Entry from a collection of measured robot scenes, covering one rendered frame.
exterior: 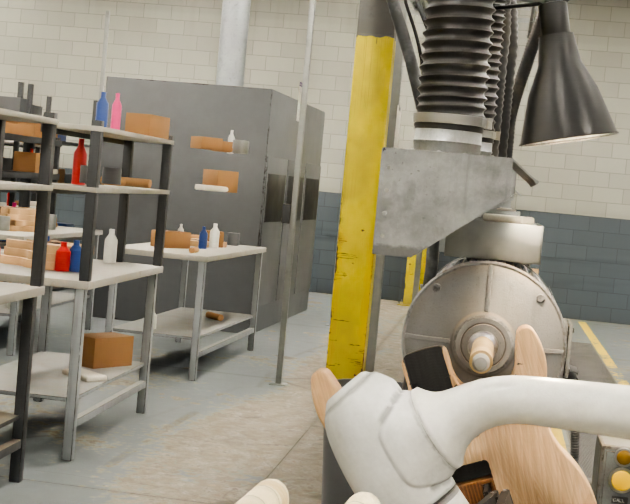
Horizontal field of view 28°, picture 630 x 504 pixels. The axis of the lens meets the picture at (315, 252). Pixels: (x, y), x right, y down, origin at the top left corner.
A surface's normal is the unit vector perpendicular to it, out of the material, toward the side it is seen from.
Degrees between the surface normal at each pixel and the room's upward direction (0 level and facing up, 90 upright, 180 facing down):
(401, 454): 86
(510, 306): 83
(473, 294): 82
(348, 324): 90
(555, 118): 78
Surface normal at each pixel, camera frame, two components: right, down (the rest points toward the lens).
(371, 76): -0.14, 0.04
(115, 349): 0.80, 0.11
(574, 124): -0.08, -0.25
